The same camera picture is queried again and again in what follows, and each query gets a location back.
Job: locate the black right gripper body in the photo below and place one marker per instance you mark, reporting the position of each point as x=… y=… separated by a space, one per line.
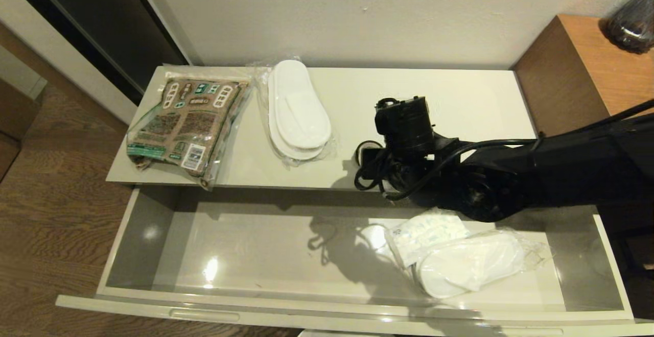
x=406 y=127

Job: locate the black tape roll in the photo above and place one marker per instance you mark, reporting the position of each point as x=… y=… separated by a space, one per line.
x=364 y=145

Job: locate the white slippers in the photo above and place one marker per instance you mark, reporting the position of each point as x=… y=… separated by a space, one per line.
x=299 y=112
x=470 y=265

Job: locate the grey cabinet drawer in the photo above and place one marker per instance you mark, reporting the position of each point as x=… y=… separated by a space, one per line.
x=255 y=245

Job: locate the silver black robot base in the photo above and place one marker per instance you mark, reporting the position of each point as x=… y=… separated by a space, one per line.
x=347 y=333

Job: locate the grey glossy cabinet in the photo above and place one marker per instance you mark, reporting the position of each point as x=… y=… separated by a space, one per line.
x=357 y=102

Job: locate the patterned tissue pack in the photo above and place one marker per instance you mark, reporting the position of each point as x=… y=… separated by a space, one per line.
x=424 y=232

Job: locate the brown wooden side table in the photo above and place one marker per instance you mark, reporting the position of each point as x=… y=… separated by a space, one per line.
x=572 y=81

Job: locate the brown packaged bag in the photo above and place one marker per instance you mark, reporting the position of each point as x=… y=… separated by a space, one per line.
x=189 y=122

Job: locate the dark glass vase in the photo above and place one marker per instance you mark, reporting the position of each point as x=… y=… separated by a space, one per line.
x=631 y=25

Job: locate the dark door panel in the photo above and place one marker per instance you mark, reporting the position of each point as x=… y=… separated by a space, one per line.
x=112 y=25

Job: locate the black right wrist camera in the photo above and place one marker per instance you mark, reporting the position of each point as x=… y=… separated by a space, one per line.
x=406 y=176

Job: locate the white door frame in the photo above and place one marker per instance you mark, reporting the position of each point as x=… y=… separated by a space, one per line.
x=66 y=51

